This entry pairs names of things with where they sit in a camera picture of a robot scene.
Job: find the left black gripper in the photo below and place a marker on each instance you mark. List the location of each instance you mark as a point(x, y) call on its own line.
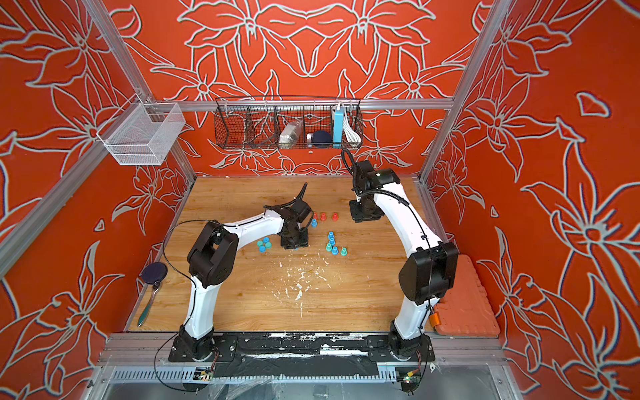
point(305, 242)

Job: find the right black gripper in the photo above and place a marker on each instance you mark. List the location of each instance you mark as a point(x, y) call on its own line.
point(357, 217)

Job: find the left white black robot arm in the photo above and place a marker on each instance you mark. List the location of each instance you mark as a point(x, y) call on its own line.
point(211, 261)

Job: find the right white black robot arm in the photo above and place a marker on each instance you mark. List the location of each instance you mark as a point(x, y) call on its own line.
point(431, 265)

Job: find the dark blue ball in basket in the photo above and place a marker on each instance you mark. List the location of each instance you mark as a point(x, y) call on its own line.
point(322, 139)

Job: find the light blue box in basket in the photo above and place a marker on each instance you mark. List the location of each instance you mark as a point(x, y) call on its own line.
point(338, 122)

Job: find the silver pouch in basket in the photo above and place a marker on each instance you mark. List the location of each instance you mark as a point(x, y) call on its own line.
point(290, 135)

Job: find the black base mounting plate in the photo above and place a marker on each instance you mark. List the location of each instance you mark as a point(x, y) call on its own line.
point(305, 355)

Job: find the dark blue round brush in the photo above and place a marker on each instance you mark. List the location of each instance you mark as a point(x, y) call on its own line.
point(153, 275)

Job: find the orange plastic tool case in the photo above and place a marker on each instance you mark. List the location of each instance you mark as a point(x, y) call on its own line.
point(465, 311)

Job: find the black wire wall basket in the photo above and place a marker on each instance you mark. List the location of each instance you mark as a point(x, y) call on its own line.
point(252, 124)

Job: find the clear plastic wall bin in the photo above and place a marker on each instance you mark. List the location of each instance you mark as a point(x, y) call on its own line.
point(143, 134)

